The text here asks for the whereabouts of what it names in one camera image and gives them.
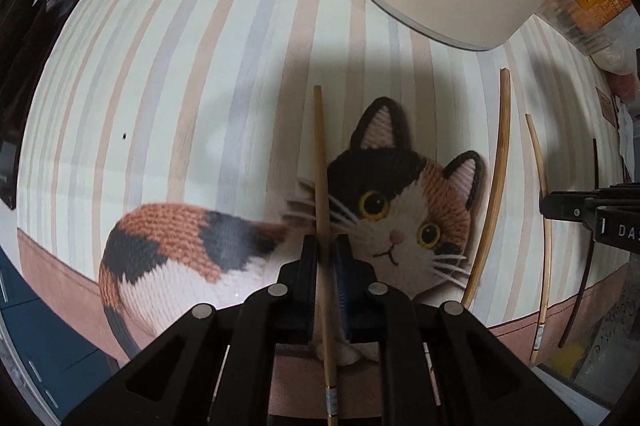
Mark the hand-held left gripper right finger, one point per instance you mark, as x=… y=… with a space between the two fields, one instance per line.
x=344 y=276

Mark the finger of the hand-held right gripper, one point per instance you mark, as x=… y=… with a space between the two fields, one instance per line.
x=565 y=206

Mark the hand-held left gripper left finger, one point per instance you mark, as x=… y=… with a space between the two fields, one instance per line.
x=309 y=276

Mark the light bamboo chopstick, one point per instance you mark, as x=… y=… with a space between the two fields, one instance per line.
x=320 y=166

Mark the row of chopsticks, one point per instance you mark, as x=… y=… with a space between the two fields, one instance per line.
x=506 y=106

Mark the brown square coaster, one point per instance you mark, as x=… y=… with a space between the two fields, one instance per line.
x=606 y=105

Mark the red tomato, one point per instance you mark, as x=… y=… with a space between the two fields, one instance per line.
x=627 y=86

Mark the clear plastic bag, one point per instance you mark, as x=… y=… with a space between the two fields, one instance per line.
x=620 y=59

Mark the clear plastic organizer tray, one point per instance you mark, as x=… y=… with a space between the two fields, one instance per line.
x=565 y=24

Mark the cat printed striped tablecloth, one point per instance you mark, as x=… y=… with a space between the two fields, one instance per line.
x=175 y=81

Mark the blue kitchen cabinet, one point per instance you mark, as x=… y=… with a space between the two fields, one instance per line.
x=45 y=331

